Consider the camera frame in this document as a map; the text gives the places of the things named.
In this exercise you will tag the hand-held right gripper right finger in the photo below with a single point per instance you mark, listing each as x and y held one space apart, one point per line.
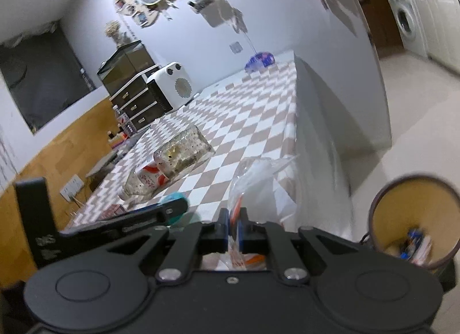
242 229

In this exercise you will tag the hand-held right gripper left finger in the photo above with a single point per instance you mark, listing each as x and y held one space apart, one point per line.
225 229

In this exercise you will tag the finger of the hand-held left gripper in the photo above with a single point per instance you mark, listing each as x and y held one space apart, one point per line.
143 217

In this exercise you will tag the teal round lid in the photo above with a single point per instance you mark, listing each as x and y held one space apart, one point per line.
169 199

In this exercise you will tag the clear bag with orange print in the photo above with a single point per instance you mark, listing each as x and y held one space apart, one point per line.
262 183

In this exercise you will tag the yellow plastic waste bin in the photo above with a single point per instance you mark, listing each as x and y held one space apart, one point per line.
402 208

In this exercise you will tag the blue soda can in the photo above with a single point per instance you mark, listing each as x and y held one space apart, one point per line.
413 240

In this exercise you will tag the small white plastic bag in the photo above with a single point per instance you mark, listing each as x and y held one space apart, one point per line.
426 247

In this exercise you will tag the red brown small box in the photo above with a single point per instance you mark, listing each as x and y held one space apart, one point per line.
111 212

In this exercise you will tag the lying clear red-label bottle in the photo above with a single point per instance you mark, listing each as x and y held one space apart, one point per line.
143 179

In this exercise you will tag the dark flat tray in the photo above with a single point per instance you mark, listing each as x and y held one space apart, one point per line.
104 165

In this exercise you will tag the small colourful bottles set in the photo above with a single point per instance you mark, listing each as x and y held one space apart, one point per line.
118 137

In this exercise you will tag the upright clear water bottle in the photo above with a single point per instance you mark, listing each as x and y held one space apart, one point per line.
123 120

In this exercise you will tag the brown white checkered tablecloth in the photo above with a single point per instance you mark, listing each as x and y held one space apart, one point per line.
248 111

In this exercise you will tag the dark window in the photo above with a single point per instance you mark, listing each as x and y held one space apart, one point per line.
39 82

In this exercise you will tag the white space heater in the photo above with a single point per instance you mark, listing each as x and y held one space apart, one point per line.
172 82

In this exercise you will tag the glass fish tank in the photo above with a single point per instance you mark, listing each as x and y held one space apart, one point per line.
122 68

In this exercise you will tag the purple blue plastic bag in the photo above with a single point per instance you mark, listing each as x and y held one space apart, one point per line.
259 61

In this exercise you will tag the dried flower bunch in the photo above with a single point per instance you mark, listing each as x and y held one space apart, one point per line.
113 30

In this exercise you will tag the brown wooden door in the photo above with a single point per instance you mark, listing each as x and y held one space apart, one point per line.
377 7

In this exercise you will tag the white washing machine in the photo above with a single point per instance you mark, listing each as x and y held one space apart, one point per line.
406 21

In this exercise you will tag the white lower kitchen cabinets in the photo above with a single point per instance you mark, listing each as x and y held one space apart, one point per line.
442 21

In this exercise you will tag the white wall power outlet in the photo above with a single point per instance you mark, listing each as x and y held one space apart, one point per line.
72 188

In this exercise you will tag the white wall socket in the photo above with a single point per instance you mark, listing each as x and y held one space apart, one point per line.
235 47

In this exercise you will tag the small white wall shelf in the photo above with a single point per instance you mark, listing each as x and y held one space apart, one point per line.
203 2

